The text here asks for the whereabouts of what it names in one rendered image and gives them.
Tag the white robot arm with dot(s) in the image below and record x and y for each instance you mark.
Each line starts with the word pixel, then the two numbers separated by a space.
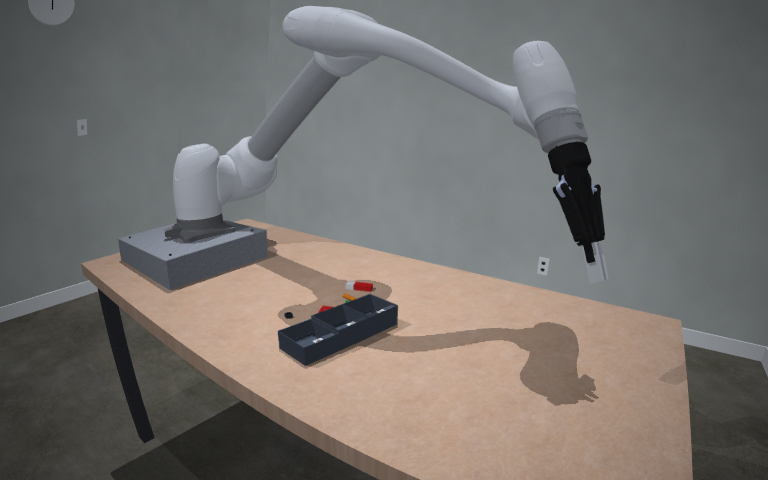
pixel 203 181

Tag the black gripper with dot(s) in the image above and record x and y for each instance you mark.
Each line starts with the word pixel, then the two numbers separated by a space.
pixel 570 161

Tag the dark grey three-compartment bin rack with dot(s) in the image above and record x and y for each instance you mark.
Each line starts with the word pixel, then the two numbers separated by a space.
pixel 295 339

